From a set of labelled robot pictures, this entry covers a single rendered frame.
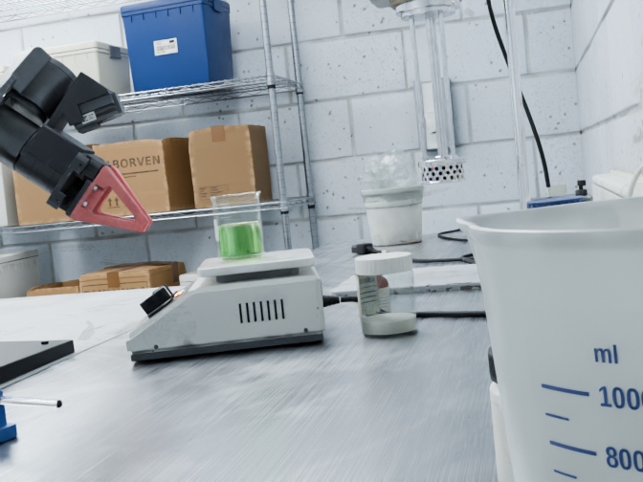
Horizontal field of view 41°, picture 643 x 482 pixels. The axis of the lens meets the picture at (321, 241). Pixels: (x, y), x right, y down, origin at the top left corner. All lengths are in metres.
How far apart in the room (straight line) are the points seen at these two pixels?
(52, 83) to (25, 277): 2.65
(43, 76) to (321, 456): 0.62
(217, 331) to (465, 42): 2.52
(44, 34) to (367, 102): 1.39
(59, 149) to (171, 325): 0.23
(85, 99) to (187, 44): 2.21
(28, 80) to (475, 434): 0.66
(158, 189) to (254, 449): 2.65
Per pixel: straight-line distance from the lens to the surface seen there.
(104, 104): 0.98
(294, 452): 0.55
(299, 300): 0.86
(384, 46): 3.32
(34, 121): 1.03
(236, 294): 0.86
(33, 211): 3.38
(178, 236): 3.55
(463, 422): 0.58
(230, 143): 3.07
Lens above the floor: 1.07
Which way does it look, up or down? 4 degrees down
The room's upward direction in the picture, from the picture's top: 6 degrees counter-clockwise
